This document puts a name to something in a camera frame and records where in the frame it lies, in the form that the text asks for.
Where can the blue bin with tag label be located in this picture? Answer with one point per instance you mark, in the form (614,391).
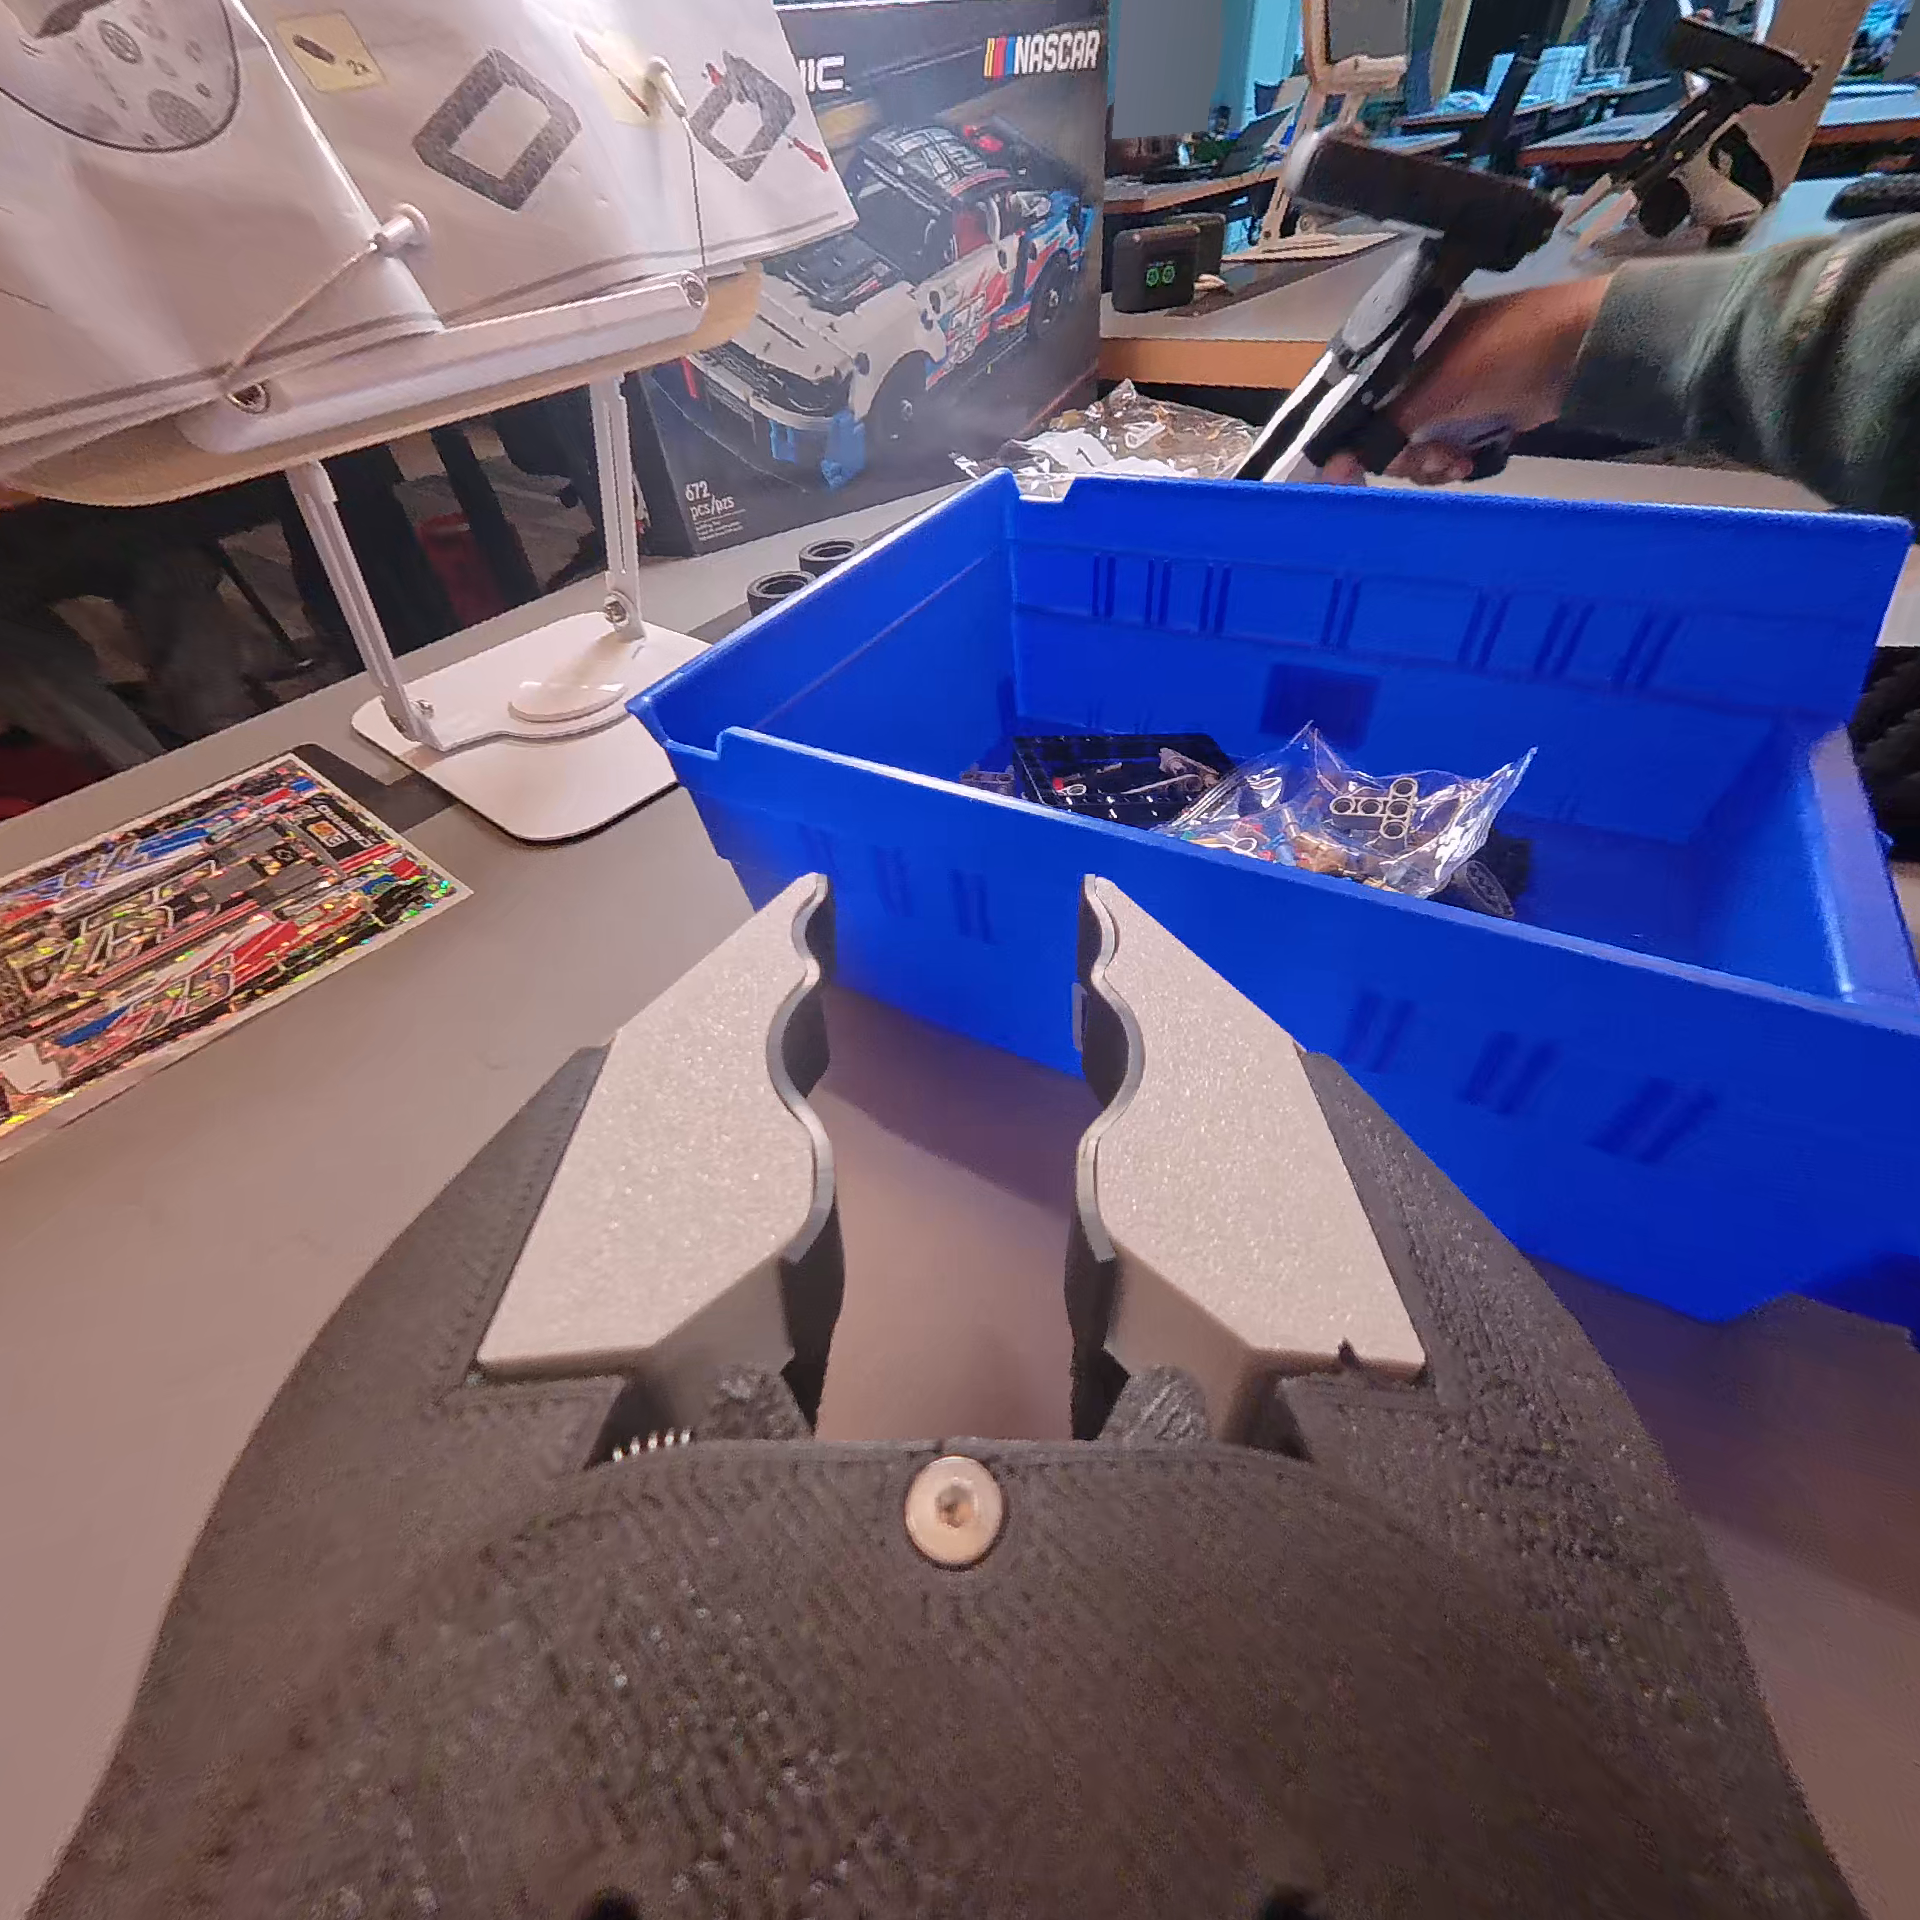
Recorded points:
(1651,932)

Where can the black and white device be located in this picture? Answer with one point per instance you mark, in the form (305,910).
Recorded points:
(1724,136)

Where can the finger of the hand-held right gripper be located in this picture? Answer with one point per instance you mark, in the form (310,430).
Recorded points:
(1402,324)
(1358,452)

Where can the clear bag of small lego pieces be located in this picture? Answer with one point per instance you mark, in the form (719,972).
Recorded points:
(1379,816)

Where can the wood edged background desk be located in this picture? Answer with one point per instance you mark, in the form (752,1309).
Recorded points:
(1202,343)

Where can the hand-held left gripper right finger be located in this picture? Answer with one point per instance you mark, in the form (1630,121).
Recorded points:
(1244,1202)

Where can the lego set box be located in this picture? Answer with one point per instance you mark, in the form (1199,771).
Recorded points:
(960,300)

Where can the person's right forearm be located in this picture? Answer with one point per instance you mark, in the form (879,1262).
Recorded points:
(1757,347)

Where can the empty clear plastic bag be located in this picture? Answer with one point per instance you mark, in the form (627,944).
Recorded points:
(1138,429)

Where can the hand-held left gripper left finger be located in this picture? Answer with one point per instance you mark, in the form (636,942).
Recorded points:
(658,1202)

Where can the wooden stand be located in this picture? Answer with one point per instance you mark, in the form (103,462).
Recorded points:
(1317,38)

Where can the holographic sticker sheet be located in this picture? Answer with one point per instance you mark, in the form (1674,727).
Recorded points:
(195,932)

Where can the black lego frame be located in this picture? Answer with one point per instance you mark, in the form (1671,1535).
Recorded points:
(1080,781)

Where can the white book stand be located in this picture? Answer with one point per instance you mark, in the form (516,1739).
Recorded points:
(571,764)

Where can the black device with green lights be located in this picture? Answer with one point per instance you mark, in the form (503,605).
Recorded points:
(1162,270)

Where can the lego instruction booklet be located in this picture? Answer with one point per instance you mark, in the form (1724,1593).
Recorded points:
(453,224)

